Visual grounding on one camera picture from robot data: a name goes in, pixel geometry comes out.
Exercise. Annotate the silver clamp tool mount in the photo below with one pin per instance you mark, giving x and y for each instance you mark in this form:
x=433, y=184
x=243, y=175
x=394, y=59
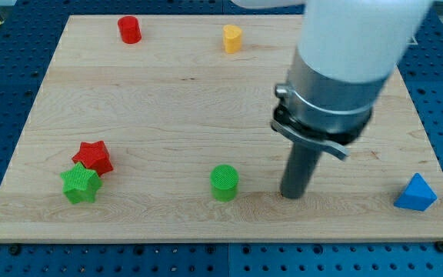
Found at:
x=321, y=113

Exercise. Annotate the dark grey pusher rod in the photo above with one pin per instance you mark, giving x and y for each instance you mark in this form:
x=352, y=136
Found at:
x=298, y=171

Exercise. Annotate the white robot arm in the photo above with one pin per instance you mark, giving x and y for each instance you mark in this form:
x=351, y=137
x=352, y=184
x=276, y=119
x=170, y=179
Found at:
x=345, y=53

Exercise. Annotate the red star block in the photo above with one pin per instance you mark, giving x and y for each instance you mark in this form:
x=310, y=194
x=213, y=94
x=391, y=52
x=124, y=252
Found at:
x=95, y=156

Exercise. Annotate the green star block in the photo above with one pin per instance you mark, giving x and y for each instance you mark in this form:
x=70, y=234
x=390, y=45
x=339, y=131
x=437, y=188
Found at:
x=80, y=184

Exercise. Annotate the green cylinder block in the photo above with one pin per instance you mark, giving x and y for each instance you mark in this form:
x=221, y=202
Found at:
x=224, y=182

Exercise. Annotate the blue triangle block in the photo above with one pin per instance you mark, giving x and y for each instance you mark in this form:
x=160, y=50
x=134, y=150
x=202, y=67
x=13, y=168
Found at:
x=417, y=195

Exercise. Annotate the yellow heart block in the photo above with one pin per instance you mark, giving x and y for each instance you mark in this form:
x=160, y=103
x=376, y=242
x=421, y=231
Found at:
x=232, y=38

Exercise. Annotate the light wooden board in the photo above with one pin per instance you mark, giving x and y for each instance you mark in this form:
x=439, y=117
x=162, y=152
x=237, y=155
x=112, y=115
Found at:
x=174, y=106

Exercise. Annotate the red cylinder block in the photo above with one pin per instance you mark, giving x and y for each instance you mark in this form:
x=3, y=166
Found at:
x=129, y=29

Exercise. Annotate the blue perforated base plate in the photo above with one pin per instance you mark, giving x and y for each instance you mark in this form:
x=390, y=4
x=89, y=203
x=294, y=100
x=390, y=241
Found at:
x=29, y=34

